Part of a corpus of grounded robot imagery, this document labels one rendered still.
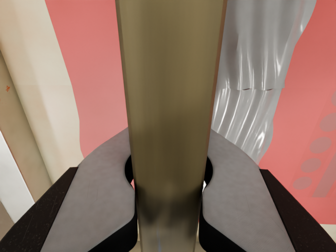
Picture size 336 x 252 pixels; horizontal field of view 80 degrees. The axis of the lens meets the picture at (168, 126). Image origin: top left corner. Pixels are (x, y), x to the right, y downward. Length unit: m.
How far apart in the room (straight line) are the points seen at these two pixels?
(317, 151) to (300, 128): 0.04
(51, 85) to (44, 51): 0.03
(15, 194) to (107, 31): 0.20
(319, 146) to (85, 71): 0.26
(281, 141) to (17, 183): 0.28
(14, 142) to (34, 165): 0.04
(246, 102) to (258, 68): 0.03
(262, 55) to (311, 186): 0.19
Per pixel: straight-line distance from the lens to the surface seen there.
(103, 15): 0.19
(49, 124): 0.25
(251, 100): 0.21
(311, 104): 0.25
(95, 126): 0.23
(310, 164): 0.30
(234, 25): 0.19
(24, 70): 0.23
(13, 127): 0.24
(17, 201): 0.29
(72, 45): 0.20
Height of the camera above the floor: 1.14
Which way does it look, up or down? 60 degrees down
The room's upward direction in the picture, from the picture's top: 179 degrees counter-clockwise
